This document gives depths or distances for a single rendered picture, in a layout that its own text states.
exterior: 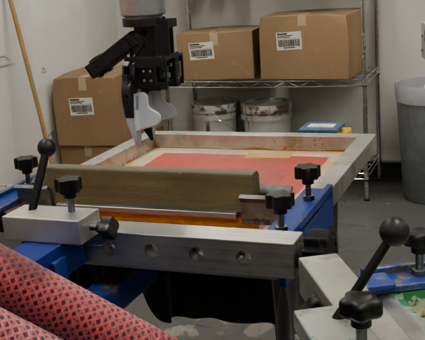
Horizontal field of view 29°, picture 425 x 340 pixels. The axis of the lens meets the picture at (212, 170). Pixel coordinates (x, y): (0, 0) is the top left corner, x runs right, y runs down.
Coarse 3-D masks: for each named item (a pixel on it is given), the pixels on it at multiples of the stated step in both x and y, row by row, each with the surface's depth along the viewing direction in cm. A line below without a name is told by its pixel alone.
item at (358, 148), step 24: (120, 144) 193; (144, 144) 197; (168, 144) 201; (192, 144) 199; (216, 144) 197; (240, 144) 194; (264, 144) 192; (288, 144) 190; (312, 144) 188; (336, 144) 186; (360, 144) 176; (336, 168) 159; (360, 168) 169; (336, 192) 149; (96, 264) 127
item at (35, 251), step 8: (16, 248) 110; (24, 248) 110; (32, 248) 110; (40, 248) 110; (48, 248) 109; (56, 248) 110; (64, 248) 111; (72, 248) 113; (80, 248) 116; (32, 256) 107; (40, 256) 107; (48, 256) 108; (56, 256) 110; (72, 256) 114; (80, 256) 116; (40, 264) 106; (48, 264) 108; (72, 264) 114; (80, 264) 116
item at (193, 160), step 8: (152, 160) 190; (160, 160) 190; (168, 160) 189; (176, 160) 189; (184, 160) 188; (192, 160) 188; (200, 160) 187; (208, 160) 186; (216, 160) 186; (224, 160) 185; (232, 160) 185
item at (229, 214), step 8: (104, 208) 143; (112, 208) 142; (120, 208) 141; (128, 208) 141; (136, 208) 140; (144, 208) 140; (152, 208) 139; (160, 208) 139; (168, 208) 139; (176, 208) 138; (184, 208) 138; (192, 208) 138; (184, 216) 137; (192, 216) 137; (200, 216) 136; (208, 216) 135; (216, 216) 135; (224, 216) 134; (232, 216) 134
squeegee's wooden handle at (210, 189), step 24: (48, 168) 147; (72, 168) 145; (96, 168) 143; (120, 168) 142; (144, 168) 141; (168, 168) 139; (192, 168) 138; (96, 192) 144; (120, 192) 142; (144, 192) 140; (168, 192) 139; (192, 192) 137; (216, 192) 135; (240, 192) 134; (240, 216) 135
